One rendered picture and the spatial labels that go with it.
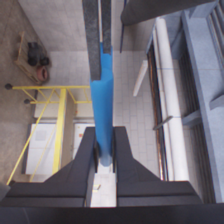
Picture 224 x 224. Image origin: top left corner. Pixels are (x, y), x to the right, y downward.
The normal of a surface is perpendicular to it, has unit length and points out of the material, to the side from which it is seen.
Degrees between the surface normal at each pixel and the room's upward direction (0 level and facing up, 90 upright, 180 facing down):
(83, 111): 90
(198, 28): 90
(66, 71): 90
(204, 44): 90
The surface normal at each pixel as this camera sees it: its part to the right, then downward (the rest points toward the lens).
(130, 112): 0.01, -0.30
